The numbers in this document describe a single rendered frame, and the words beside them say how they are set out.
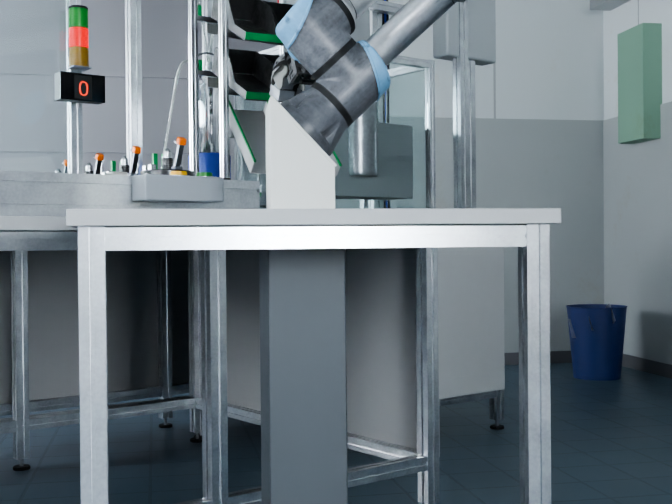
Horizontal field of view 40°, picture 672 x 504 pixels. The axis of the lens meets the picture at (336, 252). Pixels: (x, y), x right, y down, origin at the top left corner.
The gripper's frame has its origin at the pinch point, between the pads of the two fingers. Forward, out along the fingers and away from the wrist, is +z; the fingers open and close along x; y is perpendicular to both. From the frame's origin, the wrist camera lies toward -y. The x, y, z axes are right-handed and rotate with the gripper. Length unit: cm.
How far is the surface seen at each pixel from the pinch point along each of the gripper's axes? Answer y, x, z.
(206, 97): -49, 15, 84
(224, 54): -16.7, -8.7, 14.0
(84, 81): -7, -48, 18
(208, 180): 30.3, -25.5, 0.6
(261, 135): 3.4, 2.2, 22.8
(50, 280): -15, -28, 174
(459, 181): -22, 125, 93
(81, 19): -21, -48, 11
